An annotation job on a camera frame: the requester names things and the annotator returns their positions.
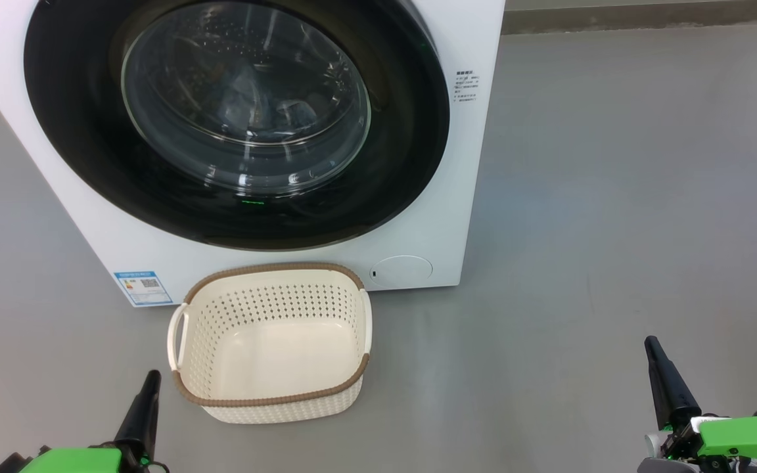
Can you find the cream perforated laundry basket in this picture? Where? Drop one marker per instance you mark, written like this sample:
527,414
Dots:
273,341

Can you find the white front-load washing machine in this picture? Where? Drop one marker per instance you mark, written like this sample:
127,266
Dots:
418,230

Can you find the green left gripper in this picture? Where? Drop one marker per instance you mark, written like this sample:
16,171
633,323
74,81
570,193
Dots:
73,461

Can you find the blue energy label sticker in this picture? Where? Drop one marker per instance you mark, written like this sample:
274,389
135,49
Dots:
143,288

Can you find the round white filter cover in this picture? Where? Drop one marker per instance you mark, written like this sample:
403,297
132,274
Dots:
401,270

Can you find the small black text sticker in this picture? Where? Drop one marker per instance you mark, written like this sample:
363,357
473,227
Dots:
468,86

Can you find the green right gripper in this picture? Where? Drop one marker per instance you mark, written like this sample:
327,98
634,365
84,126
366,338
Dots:
746,439

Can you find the black round glass washer door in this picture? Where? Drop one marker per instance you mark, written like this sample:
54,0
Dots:
69,131

